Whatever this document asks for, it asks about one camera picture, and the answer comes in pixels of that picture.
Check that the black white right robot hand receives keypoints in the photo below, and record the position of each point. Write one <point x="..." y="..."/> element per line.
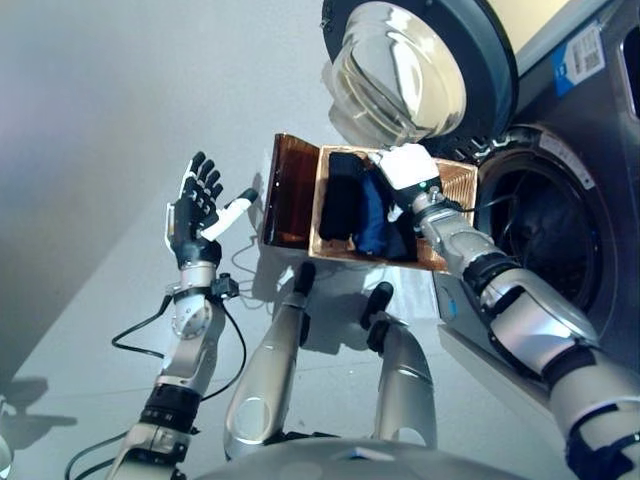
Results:
<point x="407" y="167"/>

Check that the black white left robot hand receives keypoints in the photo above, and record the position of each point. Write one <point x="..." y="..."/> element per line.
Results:
<point x="192" y="220"/>

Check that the blue garment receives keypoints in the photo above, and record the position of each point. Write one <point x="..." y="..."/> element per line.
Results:
<point x="372" y="215"/>

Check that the black garment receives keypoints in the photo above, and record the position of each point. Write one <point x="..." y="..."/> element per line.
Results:
<point x="340" y="200"/>
<point x="400" y="240"/>

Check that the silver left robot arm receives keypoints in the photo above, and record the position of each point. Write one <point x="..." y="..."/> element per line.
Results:
<point x="192" y="320"/>

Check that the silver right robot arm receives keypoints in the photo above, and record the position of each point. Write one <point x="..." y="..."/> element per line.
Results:
<point x="540" y="320"/>

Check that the round glass washing machine door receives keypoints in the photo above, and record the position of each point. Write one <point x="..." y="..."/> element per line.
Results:
<point x="400" y="75"/>

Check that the grey front-load washing machine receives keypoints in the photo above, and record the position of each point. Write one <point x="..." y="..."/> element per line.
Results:
<point x="575" y="125"/>

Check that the white machine plinth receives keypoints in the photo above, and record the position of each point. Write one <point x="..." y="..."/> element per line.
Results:
<point x="480" y="360"/>

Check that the woven wicker basket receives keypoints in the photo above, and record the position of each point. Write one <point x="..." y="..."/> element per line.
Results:
<point x="455" y="185"/>

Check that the silver door hinge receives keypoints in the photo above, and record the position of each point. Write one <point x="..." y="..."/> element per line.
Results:
<point x="475" y="147"/>

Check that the silver left robot leg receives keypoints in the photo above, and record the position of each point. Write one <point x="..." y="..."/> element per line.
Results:
<point x="260" y="380"/>

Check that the silver robot leg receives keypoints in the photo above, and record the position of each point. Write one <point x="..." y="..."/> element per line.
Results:
<point x="260" y="380"/>
<point x="405" y="380"/>

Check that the blue white energy label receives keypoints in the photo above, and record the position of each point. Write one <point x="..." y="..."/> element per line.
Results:
<point x="580" y="55"/>

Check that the silver right robot leg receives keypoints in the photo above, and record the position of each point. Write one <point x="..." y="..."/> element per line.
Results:
<point x="405" y="380"/>

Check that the grey robot torso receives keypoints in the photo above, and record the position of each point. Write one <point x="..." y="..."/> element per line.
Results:
<point x="350" y="460"/>

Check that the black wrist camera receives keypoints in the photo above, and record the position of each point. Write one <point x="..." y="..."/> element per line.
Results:
<point x="225" y="286"/>

